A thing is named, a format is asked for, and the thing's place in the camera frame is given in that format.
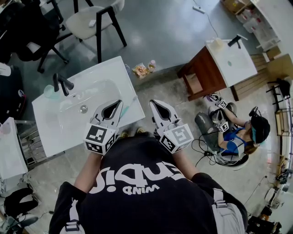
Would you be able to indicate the black sink faucet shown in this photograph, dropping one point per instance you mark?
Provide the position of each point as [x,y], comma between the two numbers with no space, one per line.
[63,83]

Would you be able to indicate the person's left yellow shoe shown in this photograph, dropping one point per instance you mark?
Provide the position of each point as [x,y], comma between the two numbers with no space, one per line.
[125,134]

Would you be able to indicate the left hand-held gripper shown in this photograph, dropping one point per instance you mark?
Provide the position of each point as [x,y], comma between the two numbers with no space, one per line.
[98,137]

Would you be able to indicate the white low stool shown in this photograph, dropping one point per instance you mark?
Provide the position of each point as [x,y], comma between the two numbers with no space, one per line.
[238,164]

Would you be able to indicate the small white box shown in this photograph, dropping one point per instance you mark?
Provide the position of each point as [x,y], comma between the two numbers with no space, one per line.
[92,23]

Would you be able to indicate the white power strip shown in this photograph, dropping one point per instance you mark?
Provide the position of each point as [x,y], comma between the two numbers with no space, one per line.
[198,9]

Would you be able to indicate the cardboard box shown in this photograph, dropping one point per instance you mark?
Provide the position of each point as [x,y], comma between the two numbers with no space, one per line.
[233,5]

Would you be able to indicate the brown wooden sink cabinet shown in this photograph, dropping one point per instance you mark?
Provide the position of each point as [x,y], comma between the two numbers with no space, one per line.
[203,68]

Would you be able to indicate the chrome sink frame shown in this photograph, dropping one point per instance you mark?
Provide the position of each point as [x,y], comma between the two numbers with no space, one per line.
[34,148]

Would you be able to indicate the person's right forearm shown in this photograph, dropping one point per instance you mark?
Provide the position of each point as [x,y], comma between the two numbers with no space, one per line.
[184,164]

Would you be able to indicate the white storage shelf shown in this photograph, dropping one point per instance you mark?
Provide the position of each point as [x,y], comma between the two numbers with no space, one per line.
[261,25]

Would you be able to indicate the translucent green cup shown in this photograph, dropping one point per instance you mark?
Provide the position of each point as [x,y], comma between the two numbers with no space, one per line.
[50,92]

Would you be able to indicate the black office chair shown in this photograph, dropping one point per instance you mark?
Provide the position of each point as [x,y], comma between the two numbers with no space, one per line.
[23,34]

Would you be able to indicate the white sink on chrome frame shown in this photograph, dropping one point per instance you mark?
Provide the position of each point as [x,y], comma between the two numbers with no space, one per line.
[11,157]

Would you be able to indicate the translucent pinkish cup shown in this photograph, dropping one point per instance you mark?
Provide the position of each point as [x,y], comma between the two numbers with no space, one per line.
[5,128]

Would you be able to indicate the black equipment case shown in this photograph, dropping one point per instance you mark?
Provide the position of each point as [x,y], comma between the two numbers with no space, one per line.
[10,96]

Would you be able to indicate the black metal stand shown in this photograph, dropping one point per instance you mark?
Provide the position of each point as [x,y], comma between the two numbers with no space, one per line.
[282,89]

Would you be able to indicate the person's right yellow shoe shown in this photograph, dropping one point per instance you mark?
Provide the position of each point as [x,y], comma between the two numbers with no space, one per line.
[140,130]

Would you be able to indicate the small white sink basin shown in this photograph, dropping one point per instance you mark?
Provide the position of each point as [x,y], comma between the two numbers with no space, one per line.
[238,66]

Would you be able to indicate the person's left forearm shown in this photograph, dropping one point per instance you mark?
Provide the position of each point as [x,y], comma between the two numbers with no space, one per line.
[88,176]

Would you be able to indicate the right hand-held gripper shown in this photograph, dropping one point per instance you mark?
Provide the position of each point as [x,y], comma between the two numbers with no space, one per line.
[178,137]

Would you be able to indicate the slatted wooden pallet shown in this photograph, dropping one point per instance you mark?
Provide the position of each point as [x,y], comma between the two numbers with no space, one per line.
[251,75]

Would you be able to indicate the blue toothbrush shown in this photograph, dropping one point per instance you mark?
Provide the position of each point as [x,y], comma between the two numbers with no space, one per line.
[128,107]

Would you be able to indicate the large white sink basin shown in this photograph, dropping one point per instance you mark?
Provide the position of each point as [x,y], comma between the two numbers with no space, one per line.
[64,137]

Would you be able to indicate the beige chair with black legs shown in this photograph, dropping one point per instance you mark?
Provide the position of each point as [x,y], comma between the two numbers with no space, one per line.
[88,22]

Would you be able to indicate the black angular faucet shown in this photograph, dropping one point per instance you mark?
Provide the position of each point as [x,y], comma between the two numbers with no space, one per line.
[234,41]

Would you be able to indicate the light wooden board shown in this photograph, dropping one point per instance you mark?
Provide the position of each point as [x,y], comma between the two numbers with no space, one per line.
[280,66]

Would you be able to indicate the white floor appliance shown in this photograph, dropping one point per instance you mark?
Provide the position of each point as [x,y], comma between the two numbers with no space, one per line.
[272,196]

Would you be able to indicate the wooden frame rack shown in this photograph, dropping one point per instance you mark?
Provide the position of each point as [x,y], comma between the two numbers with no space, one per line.
[285,123]

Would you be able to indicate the person's yellow shoe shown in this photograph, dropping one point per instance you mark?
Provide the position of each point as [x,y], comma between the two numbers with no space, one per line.
[125,134]
[140,130]

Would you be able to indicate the person's black printed shirt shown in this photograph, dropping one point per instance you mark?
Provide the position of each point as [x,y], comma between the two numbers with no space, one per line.
[148,217]

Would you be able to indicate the clear snack bag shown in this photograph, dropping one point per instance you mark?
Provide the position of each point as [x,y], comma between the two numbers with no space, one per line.
[140,71]

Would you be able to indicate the white rounded device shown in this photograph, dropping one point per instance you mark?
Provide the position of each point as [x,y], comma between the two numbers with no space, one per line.
[4,69]

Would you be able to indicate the cream cup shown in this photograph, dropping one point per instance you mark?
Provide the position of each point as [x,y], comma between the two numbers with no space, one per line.
[217,43]

